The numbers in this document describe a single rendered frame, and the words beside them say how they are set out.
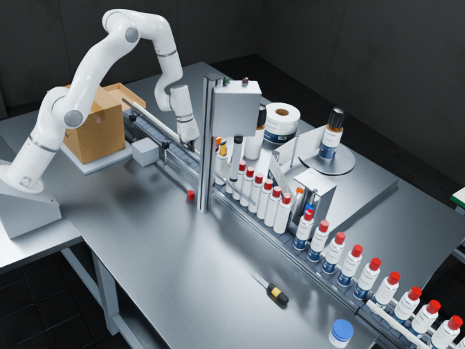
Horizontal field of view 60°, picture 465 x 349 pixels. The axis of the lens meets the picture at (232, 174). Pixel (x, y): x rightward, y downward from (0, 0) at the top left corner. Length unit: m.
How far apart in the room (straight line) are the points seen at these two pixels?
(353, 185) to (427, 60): 2.04
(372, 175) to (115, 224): 1.30
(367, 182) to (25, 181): 1.58
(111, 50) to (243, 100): 0.56
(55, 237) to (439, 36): 3.23
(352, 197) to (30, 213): 1.44
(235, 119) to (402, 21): 2.74
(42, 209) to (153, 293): 0.59
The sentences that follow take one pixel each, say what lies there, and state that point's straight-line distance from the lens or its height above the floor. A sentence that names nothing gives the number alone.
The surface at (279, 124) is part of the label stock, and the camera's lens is 2.20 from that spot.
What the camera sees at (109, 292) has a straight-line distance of 2.12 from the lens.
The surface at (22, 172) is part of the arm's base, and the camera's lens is 1.83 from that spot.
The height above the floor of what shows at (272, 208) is 0.99.
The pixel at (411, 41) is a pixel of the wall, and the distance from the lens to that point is 4.01.
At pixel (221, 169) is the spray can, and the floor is 0.98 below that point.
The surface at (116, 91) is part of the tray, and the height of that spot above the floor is 0.83.
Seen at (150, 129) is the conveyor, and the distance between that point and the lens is 2.30.
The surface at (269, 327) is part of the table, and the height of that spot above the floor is 0.83.
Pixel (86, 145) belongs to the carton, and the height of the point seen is 0.96.
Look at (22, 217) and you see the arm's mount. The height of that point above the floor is 0.92.
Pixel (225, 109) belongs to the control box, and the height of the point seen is 1.41.
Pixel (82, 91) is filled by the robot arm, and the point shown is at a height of 1.35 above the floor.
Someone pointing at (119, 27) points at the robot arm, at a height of 1.58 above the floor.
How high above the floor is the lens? 2.17
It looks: 40 degrees down
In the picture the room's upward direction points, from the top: 7 degrees clockwise
